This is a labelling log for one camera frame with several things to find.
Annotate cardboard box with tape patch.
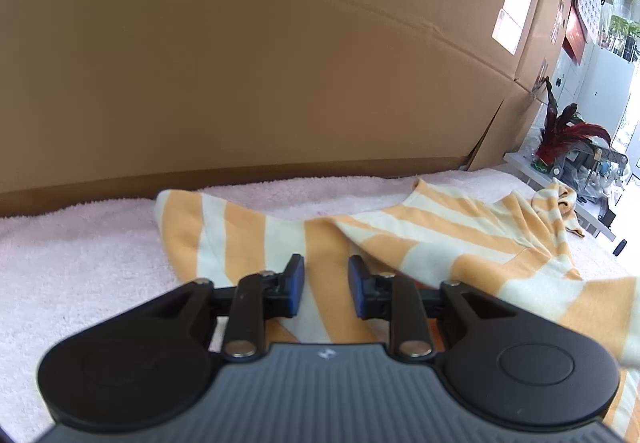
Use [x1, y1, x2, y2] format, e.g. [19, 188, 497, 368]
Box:
[465, 0, 583, 172]

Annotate red-leaved plant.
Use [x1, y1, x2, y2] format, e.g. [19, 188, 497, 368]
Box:
[535, 76, 613, 164]

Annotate pink fleece blanket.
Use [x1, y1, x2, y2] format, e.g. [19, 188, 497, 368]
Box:
[0, 166, 640, 443]

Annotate red wall poster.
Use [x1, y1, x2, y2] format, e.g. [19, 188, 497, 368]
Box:
[562, 6, 590, 69]

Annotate green window plants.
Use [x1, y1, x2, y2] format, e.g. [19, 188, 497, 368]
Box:
[607, 13, 640, 61]

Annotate orange white striped garment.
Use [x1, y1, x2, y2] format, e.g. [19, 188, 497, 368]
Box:
[154, 177, 640, 441]

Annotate white side table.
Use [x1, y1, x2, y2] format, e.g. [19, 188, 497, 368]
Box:
[502, 150, 621, 241]

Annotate white shipping label with codes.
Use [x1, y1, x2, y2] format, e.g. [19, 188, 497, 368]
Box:
[491, 8, 523, 56]

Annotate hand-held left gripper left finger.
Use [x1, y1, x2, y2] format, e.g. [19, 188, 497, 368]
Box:
[125, 254, 306, 363]

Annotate large labelled cardboard box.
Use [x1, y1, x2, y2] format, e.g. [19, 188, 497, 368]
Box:
[0, 0, 558, 219]

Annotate grey metal machine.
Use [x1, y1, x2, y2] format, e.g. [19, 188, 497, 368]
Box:
[550, 148, 628, 184]

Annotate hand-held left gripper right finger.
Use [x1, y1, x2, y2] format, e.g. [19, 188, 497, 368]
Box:
[348, 255, 506, 363]

